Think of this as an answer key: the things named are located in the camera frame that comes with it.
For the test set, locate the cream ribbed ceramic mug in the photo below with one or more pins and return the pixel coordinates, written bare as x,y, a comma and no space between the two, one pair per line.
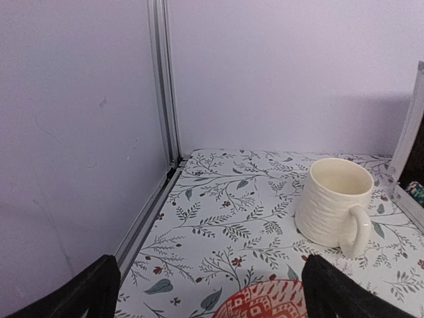
332,208

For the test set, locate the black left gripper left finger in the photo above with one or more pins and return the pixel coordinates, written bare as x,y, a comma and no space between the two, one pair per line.
92,293

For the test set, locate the red patterned bowl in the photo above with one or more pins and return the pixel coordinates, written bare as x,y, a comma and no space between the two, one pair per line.
277,298

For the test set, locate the left aluminium frame post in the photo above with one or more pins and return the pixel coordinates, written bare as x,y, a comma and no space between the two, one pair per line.
164,82

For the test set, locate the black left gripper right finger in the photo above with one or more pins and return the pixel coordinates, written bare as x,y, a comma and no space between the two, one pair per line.
330,293

